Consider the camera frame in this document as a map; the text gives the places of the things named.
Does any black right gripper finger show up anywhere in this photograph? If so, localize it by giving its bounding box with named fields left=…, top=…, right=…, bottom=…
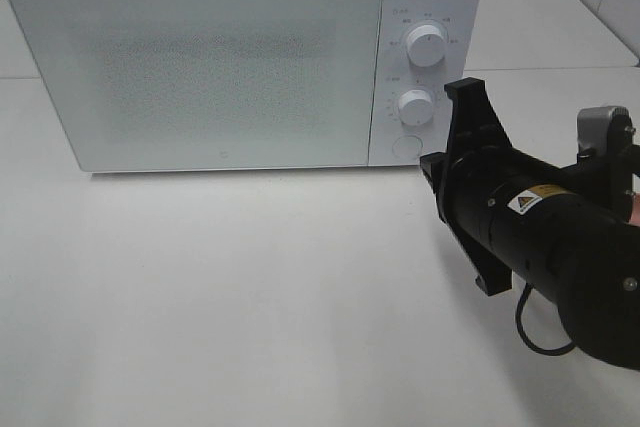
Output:
left=445, top=77, right=505, bottom=147
left=451, top=224, right=512, bottom=295

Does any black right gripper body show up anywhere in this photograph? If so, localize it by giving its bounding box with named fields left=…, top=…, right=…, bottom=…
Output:
left=421, top=119, right=590, bottom=265

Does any round door release button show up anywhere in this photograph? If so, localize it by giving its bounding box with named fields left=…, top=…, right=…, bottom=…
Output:
left=392, top=135, right=423, bottom=162

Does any white microwave door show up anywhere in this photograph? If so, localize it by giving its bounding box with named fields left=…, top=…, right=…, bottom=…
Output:
left=10, top=0, right=381, bottom=172

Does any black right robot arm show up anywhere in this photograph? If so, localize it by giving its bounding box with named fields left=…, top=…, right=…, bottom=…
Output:
left=420, top=78, right=639, bottom=370

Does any upper white power knob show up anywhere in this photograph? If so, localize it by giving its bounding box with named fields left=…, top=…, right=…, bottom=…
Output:
left=405, top=23, right=447, bottom=68

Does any black right camera cable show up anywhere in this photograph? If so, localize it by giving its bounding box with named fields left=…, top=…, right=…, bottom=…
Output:
left=514, top=286, right=576, bottom=356

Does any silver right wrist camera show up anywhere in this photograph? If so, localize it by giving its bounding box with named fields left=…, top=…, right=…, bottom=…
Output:
left=577, top=105, right=639, bottom=175

